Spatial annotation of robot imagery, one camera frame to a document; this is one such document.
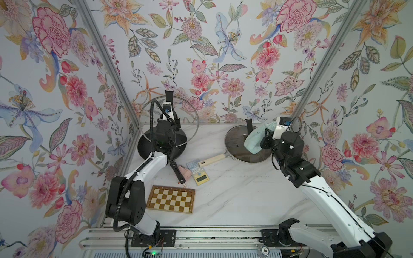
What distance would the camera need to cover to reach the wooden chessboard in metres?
0.82

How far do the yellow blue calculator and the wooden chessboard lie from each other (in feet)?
0.23

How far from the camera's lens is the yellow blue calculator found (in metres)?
0.94
